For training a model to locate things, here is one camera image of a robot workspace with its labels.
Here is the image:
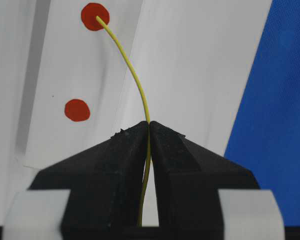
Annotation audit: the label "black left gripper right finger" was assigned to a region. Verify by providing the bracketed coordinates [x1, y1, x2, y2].
[149, 121, 259, 240]

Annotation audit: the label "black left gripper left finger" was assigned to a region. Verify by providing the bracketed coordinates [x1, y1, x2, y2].
[29, 121, 149, 240]

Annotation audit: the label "yellow solder wire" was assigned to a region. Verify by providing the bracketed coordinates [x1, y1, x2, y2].
[95, 15, 153, 228]

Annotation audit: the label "blue table mat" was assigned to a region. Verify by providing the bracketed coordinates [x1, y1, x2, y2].
[225, 0, 300, 226]

